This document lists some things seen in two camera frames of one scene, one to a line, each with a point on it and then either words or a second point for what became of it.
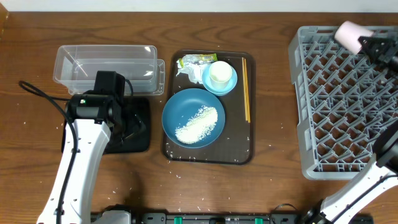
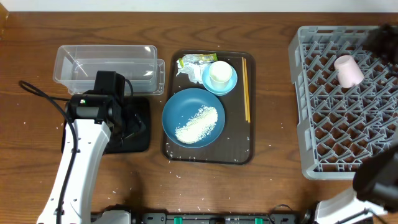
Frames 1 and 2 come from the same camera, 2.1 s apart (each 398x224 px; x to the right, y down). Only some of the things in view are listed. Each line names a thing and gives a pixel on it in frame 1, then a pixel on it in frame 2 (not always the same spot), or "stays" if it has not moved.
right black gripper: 381,56 -> 374,37
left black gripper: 136,127 stays
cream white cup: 220,73 stays
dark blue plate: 183,106 stays
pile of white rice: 198,127 stays
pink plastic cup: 347,35 -> 349,73
